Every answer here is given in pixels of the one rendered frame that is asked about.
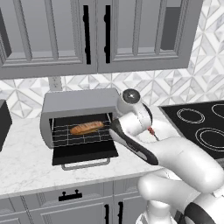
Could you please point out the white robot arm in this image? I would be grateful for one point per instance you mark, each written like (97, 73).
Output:
(180, 163)

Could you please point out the brown baguette bread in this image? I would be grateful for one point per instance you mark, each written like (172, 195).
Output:
(86, 127)

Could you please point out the grey toaster oven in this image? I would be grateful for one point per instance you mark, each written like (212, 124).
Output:
(78, 102)

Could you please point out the red kebab skewer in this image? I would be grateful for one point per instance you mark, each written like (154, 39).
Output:
(151, 130)

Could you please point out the black toaster oven door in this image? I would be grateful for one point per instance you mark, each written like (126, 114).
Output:
(84, 150)

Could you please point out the grey base cupboard door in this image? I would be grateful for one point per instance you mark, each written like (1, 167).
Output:
(131, 208)
(73, 214)

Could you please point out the black hob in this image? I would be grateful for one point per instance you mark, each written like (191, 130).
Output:
(204, 122)

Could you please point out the black appliance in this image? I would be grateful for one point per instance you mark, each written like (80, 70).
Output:
(4, 122)

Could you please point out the grey drawer front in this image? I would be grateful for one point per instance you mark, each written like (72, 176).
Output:
(43, 198)

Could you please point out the white wall outlet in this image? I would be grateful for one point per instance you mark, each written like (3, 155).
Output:
(55, 83)

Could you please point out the grey wall cupboard door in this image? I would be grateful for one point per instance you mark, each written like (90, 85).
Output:
(145, 32)
(43, 35)

